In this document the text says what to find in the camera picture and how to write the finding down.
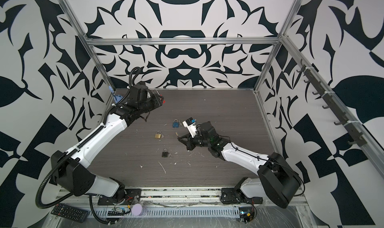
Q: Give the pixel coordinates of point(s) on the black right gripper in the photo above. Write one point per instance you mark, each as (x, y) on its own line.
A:
(190, 143)

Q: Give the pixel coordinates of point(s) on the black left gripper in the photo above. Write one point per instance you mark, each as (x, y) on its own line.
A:
(157, 102)

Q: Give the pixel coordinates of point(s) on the blue padlock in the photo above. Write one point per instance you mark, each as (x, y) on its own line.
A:
(176, 123)

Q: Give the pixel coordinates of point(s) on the small black padlock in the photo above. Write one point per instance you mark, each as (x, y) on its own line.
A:
(165, 153)

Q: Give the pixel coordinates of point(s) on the brass padlock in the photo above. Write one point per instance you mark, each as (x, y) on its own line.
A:
(159, 135)

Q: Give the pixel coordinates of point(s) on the red safety padlock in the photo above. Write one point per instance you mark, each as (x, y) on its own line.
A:
(160, 98)

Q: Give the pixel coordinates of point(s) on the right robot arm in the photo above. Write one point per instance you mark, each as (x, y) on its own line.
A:
(276, 179)

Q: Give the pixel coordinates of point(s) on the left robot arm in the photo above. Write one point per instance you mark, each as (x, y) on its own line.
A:
(70, 168)

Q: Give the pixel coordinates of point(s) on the blue pen holder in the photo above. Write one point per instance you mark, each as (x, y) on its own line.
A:
(117, 98)

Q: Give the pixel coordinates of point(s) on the purple round disc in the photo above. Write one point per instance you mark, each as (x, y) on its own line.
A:
(137, 210)

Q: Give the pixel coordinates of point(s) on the right electronics board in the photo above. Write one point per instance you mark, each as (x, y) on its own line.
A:
(247, 214)

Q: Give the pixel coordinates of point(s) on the green circuit board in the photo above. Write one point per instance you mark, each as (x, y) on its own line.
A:
(119, 211)

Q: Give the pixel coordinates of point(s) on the black remote control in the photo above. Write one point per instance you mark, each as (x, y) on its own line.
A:
(71, 213)

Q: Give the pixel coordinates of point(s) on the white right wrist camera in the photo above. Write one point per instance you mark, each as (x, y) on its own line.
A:
(190, 124)

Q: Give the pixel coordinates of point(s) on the white cable duct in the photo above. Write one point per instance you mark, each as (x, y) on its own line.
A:
(175, 212)

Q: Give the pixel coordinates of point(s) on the aluminium frame corner post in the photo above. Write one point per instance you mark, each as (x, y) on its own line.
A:
(67, 9)

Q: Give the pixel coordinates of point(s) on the wall hook rack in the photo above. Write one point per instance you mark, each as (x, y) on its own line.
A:
(334, 103)

